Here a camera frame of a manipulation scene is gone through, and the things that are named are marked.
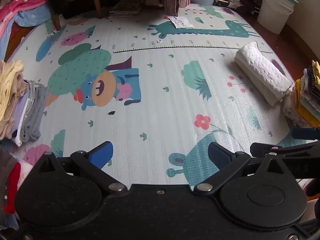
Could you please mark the pink printed blanket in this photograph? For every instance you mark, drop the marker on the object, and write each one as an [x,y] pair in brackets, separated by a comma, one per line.
[22,1]

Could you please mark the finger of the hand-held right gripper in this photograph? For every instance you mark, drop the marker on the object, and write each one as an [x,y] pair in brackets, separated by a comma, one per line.
[306,133]
[260,147]

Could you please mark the pile of pastel folded clothes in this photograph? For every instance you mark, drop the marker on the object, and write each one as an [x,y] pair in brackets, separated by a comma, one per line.
[15,105]

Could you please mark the white cloth bundle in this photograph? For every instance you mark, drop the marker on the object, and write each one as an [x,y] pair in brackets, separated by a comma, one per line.
[230,1]

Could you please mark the stack of folded colourful clothes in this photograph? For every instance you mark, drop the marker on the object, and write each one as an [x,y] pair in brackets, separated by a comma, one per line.
[306,100]

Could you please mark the cartoon printed play mat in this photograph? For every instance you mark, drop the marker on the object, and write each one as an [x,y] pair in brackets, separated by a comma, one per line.
[160,92]

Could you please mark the folded white quilted garment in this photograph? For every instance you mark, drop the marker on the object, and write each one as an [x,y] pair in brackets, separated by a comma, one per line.
[262,71]

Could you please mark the white bucket with teal lid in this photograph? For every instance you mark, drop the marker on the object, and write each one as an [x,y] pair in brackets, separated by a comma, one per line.
[276,7]

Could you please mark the red and grey garment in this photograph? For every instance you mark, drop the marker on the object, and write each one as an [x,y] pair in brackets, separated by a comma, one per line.
[10,185]

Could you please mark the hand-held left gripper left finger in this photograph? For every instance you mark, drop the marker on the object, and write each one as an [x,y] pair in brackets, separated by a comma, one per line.
[101,155]

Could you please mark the stack of newspapers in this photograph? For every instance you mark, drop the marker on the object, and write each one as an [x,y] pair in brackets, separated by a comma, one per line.
[125,9]

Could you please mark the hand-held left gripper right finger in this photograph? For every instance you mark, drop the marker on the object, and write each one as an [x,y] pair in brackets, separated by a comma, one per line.
[219,156]

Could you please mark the white paper sheet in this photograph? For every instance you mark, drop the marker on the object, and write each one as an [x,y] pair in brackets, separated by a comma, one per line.
[180,22]

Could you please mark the light blue dotted cloth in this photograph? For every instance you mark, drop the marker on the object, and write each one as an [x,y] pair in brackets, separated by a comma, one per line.
[33,16]

